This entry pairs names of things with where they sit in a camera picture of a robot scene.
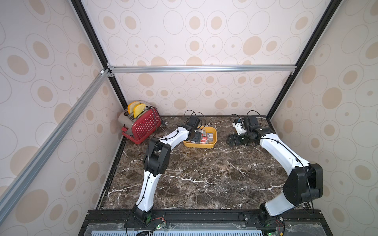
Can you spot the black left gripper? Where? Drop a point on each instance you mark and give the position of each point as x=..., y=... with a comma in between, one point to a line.
x=197, y=137

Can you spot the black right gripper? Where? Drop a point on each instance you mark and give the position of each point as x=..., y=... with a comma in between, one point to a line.
x=236, y=139

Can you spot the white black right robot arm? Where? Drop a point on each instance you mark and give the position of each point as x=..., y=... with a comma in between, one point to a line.
x=304, y=182

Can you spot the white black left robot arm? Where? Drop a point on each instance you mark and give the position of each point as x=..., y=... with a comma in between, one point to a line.
x=155, y=163

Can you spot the yellow plastic storage tray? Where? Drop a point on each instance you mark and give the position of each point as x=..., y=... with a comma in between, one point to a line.
x=209, y=138

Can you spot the red polka dot toaster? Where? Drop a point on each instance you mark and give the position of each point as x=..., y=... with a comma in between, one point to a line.
x=139, y=129

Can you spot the yellow toast slice right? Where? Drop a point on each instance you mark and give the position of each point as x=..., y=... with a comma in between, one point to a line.
x=138, y=109

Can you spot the yellow toast slice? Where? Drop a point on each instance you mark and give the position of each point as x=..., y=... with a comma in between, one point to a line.
x=138, y=109
x=132, y=106

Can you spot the yellow toast slice left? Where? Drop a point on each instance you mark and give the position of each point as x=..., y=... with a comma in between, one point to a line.
x=132, y=106

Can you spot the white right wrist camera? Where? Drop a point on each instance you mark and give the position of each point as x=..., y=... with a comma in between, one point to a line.
x=238, y=125

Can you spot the horizontal aluminium frame bar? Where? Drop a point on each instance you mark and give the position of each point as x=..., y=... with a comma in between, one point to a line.
x=199, y=68

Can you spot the diagonal aluminium frame bar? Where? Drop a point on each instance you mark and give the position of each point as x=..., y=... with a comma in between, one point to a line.
x=28, y=174

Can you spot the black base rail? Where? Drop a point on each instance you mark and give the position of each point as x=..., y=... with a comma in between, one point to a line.
x=248, y=217

